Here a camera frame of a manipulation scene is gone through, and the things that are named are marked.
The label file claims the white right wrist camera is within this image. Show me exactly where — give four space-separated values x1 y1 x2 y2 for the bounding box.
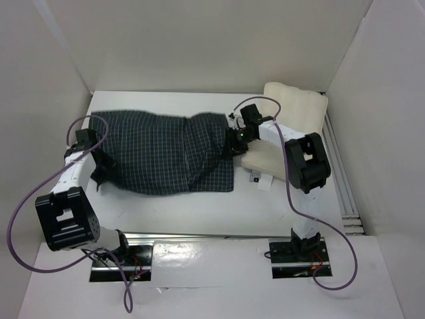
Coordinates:
228 113 245 130

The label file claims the cream white pillow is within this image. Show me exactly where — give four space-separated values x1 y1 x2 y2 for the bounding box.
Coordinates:
241 82 328 180

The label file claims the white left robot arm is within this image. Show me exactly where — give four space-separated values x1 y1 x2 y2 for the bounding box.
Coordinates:
35 129 131 265

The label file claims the aluminium front rail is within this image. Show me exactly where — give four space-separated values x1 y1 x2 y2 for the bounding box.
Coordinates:
124 233 290 241

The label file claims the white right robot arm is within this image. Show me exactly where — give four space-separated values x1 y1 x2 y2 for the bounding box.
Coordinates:
223 104 331 261

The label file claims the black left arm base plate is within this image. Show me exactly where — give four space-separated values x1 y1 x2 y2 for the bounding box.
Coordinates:
89 243 153 282

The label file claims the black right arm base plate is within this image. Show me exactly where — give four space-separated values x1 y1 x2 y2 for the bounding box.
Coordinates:
264 238 333 279

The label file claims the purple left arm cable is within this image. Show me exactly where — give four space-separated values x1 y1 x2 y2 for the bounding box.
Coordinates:
6 114 133 314

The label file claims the aluminium side rail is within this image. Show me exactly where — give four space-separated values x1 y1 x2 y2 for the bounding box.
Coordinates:
322 106 366 237

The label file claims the dark plaid pillowcase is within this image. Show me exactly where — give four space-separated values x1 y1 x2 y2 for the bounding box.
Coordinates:
88 110 234 195

